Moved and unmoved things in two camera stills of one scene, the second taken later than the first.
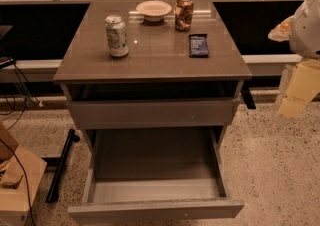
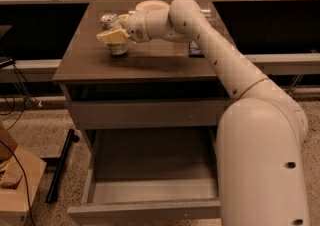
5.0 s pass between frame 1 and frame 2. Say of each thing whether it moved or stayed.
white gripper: moved
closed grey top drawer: stayed
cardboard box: stayed
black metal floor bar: stayed
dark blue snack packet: stayed
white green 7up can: moved
